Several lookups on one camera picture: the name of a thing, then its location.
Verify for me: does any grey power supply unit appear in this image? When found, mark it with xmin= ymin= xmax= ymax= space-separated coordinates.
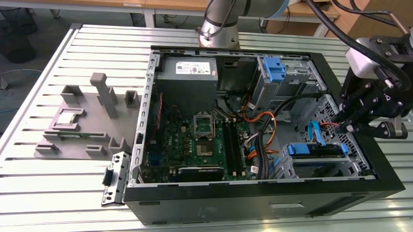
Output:
xmin=153 ymin=57 xmax=220 ymax=116

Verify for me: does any grey metal drive cage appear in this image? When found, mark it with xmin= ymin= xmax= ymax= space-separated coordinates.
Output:
xmin=252 ymin=55 xmax=326 ymax=114

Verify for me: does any brown wooden cabinet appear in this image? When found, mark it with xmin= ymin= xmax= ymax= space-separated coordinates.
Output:
xmin=346 ymin=0 xmax=413 ymax=42

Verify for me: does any wooden top white desk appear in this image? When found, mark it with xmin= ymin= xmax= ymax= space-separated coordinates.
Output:
xmin=0 ymin=0 xmax=207 ymax=27
xmin=283 ymin=0 xmax=341 ymax=37

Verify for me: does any green motherboard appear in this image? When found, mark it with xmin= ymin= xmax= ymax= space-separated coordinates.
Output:
xmin=143 ymin=113 xmax=259 ymax=182

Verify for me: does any metal socket cover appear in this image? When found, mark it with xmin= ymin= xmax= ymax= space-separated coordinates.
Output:
xmin=192 ymin=111 xmax=216 ymax=141

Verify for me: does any CPU socket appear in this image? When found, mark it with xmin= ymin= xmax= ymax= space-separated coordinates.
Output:
xmin=195 ymin=142 xmax=216 ymax=157

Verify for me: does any black camera mounting bracket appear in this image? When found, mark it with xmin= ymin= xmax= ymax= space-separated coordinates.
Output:
xmin=369 ymin=35 xmax=413 ymax=64

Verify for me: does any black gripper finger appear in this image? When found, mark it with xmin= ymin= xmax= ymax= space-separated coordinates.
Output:
xmin=338 ymin=108 xmax=377 ymax=133
xmin=334 ymin=74 xmax=375 ymax=122

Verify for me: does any blue plastic drive carrier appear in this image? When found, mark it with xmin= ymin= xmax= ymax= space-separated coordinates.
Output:
xmin=263 ymin=57 xmax=287 ymax=82

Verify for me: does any grey metal slot retainer bracket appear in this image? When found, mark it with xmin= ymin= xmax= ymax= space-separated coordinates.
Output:
xmin=100 ymin=151 xmax=131 ymax=208

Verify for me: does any green RAM stick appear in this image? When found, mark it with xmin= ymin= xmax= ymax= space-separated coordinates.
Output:
xmin=57 ymin=132 xmax=93 ymax=140

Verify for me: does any black open PC case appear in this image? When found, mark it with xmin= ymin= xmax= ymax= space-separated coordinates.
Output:
xmin=123 ymin=44 xmax=406 ymax=225

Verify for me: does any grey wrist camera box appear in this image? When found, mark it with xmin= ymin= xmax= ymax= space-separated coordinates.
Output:
xmin=345 ymin=38 xmax=391 ymax=78

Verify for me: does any grey plastic parts rack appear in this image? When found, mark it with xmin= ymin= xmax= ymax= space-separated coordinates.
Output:
xmin=35 ymin=72 xmax=143 ymax=160

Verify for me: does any black cable bundle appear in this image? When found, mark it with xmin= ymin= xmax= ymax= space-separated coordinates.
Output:
xmin=256 ymin=93 xmax=326 ymax=180

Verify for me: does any blue data wire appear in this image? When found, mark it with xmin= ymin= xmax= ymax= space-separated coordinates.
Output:
xmin=307 ymin=120 xmax=327 ymax=147

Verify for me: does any black RAM slot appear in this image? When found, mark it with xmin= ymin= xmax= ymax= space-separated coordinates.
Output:
xmin=224 ymin=118 xmax=235 ymax=176
xmin=232 ymin=118 xmax=246 ymax=175

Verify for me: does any black graphics card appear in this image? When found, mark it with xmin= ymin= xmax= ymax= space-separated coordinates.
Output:
xmin=168 ymin=165 xmax=224 ymax=182

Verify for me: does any black mesh waste bin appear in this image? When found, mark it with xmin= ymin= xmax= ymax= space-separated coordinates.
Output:
xmin=0 ymin=7 xmax=39 ymax=64

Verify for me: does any silver CPU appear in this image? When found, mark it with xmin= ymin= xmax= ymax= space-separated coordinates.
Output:
xmin=56 ymin=113 xmax=77 ymax=125

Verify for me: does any orange wire bundle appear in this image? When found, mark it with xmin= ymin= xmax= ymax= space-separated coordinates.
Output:
xmin=242 ymin=110 xmax=279 ymax=160

